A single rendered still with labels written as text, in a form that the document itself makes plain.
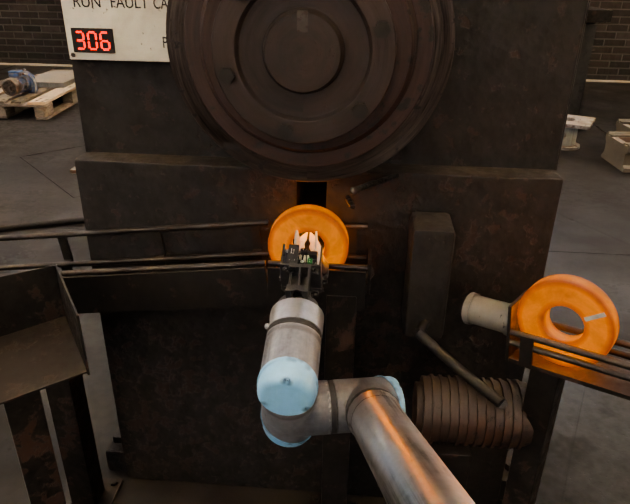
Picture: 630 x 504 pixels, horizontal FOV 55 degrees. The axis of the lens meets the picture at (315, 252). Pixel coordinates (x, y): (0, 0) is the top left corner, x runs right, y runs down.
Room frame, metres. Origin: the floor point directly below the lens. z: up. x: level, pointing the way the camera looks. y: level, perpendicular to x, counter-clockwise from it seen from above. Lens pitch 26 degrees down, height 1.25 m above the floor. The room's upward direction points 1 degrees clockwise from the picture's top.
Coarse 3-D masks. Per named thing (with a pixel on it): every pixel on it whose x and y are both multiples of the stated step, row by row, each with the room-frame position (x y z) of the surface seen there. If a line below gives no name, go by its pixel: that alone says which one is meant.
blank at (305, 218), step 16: (304, 208) 1.07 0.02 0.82; (320, 208) 1.08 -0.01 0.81; (288, 224) 1.06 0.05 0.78; (304, 224) 1.06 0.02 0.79; (320, 224) 1.06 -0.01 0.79; (336, 224) 1.06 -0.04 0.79; (272, 240) 1.06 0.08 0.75; (288, 240) 1.06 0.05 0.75; (336, 240) 1.06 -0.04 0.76; (272, 256) 1.06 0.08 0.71; (336, 256) 1.06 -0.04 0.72
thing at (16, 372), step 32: (0, 288) 0.95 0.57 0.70; (32, 288) 0.98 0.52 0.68; (64, 288) 0.92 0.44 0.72; (0, 320) 0.95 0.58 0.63; (32, 320) 0.97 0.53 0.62; (64, 320) 0.99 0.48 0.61; (0, 352) 0.89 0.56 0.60; (32, 352) 0.89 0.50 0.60; (64, 352) 0.89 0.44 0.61; (0, 384) 0.81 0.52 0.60; (32, 384) 0.80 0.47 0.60; (32, 416) 0.84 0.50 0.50; (32, 448) 0.84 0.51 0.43; (32, 480) 0.83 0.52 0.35
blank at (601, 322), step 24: (552, 288) 0.86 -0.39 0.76; (576, 288) 0.84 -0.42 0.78; (600, 288) 0.85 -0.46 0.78; (528, 312) 0.88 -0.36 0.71; (576, 312) 0.84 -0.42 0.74; (600, 312) 0.81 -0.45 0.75; (552, 336) 0.86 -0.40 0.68; (576, 336) 0.85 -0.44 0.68; (600, 336) 0.81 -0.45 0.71; (552, 360) 0.85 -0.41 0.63
